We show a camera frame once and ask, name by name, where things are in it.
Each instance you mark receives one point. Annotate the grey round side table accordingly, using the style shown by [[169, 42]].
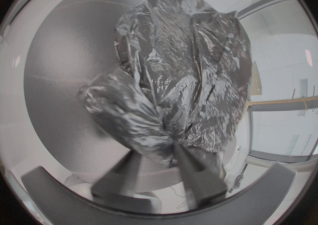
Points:
[[69, 70]]

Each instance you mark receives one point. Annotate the wooden coat rack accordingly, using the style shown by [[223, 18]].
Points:
[[273, 101]]

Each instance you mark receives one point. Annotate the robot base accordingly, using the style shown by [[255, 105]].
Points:
[[154, 201]]

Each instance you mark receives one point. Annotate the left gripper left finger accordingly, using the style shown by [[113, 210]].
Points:
[[116, 179]]

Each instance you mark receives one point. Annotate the black plastic bag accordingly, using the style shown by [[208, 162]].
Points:
[[174, 70]]

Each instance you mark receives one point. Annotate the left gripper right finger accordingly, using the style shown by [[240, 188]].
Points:
[[203, 184]]

